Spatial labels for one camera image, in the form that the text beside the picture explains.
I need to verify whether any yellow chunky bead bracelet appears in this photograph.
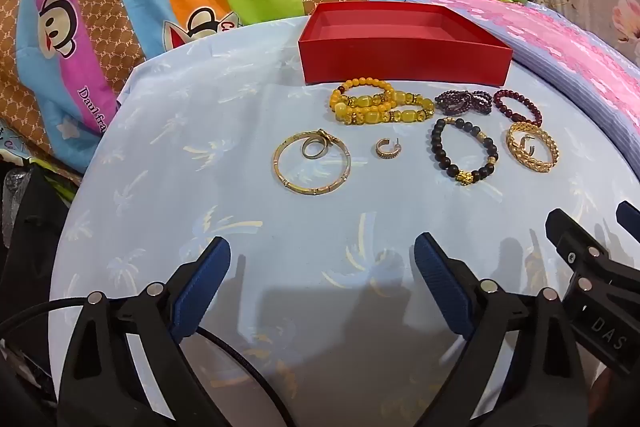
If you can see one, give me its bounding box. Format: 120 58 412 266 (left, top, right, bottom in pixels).
329 89 436 126

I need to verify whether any thin gold bangle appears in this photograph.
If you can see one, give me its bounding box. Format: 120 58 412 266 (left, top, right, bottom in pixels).
272 130 351 198

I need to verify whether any red cardboard box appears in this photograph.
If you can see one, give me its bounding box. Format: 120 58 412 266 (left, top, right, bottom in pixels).
298 2 514 88

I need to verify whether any wide gold chain bracelet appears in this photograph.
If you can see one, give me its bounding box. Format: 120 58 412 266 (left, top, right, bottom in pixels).
506 122 557 174

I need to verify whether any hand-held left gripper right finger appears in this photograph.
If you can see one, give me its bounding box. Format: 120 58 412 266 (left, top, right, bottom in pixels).
414 232 588 427

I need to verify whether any black bag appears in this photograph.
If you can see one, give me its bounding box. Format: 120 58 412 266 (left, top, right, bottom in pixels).
0 159 76 323

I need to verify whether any purple bead bracelet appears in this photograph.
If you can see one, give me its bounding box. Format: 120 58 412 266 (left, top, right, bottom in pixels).
434 89 493 116

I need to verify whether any gold hoop earring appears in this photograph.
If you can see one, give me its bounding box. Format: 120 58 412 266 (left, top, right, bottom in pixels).
376 137 405 160

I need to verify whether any light blue palm-print sheet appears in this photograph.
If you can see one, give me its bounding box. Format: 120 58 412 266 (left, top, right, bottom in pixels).
50 4 640 427

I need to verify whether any black bead bracelet gold charm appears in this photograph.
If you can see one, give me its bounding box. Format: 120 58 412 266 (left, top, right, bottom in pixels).
431 117 499 186

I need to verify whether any gold ring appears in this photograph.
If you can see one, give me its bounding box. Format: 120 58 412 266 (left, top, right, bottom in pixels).
301 129 335 160

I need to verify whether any yellow round bead bracelet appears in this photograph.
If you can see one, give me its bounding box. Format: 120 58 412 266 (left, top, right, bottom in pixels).
334 78 401 108

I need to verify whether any pink and blue quilt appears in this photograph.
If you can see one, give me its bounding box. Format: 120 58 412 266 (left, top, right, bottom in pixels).
407 0 640 188

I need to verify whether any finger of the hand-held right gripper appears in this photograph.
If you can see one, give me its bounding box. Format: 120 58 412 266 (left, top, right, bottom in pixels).
545 208 640 308
616 202 640 235

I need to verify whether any colourful striped printed blanket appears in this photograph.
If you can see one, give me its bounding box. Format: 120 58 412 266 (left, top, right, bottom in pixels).
0 0 481 162

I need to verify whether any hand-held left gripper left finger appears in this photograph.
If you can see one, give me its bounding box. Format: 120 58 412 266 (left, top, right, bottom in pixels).
57 236 232 427

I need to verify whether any dark red bead bracelet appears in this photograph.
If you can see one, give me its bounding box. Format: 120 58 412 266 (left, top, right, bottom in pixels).
493 89 543 126

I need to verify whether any black cable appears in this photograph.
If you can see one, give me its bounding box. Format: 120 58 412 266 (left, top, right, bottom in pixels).
0 299 296 427

